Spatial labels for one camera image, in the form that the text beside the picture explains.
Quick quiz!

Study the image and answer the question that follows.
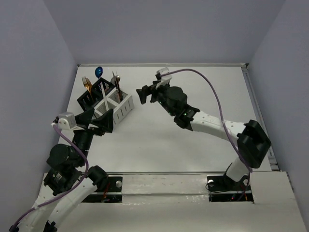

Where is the silver spoon pink handle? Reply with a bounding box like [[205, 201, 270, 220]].
[[104, 75, 121, 93]]

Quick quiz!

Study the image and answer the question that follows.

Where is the clear chopstick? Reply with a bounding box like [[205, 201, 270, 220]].
[[100, 78, 109, 112], [88, 84, 103, 107]]

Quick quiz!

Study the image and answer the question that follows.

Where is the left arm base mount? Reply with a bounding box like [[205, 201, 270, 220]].
[[83, 175, 123, 203]]

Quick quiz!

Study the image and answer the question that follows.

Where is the black utensil container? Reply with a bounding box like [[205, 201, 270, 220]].
[[77, 76, 115, 112]]

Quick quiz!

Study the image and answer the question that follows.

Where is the gold knife black handle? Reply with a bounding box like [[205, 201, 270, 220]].
[[115, 77, 123, 102]]

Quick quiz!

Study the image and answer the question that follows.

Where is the white utensil container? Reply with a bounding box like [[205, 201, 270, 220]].
[[94, 88, 134, 127]]

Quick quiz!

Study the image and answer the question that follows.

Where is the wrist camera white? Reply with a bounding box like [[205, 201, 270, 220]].
[[155, 67, 172, 89], [51, 112, 83, 131]]

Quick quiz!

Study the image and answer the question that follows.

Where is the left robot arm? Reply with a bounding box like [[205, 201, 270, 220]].
[[9, 108, 113, 232]]

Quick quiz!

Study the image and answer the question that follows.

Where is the gold fork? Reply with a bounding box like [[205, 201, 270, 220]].
[[82, 76, 89, 92]]

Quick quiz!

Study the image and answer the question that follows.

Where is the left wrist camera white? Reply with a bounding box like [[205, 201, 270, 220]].
[[51, 112, 83, 131]]

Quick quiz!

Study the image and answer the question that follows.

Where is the copper fork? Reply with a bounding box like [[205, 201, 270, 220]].
[[86, 78, 95, 103]]

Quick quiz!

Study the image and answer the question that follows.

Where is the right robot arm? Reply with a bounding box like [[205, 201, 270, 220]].
[[136, 83, 271, 189]]

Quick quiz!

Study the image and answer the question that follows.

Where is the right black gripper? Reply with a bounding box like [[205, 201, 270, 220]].
[[136, 79, 175, 116]]

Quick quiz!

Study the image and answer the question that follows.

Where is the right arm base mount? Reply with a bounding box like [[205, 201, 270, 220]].
[[205, 175, 254, 203]]

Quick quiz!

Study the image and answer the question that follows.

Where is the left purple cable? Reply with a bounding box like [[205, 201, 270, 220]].
[[9, 124, 89, 232]]

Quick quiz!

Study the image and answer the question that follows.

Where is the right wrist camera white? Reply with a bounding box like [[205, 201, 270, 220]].
[[155, 67, 172, 89]]

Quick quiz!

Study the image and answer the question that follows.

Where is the blue metallic spoon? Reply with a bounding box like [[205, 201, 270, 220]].
[[95, 66, 103, 79]]

